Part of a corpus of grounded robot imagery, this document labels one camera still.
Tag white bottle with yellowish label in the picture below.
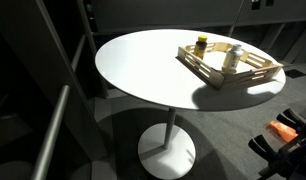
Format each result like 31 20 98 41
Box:
221 50 243 74

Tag brown bottle with yellow lid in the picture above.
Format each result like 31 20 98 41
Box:
193 35 209 60

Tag white table pole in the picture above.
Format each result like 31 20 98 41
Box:
163 107 177 150

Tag white round table base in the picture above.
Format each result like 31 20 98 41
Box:
137 122 197 180

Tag wooden slatted tray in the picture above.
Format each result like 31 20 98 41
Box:
175 41 285 91

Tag short grey metal railing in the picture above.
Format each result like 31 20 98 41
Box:
71 33 87 73

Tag long grey metal railing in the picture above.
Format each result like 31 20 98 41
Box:
30 84 71 180

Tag thin grey slanted pole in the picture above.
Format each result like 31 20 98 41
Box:
227 0 246 38

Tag orange object on floor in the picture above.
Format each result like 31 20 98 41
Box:
268 120 299 143

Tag large black clamp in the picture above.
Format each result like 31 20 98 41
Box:
247 134 306 180

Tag black floor plate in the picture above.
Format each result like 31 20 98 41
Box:
284 68 306 80

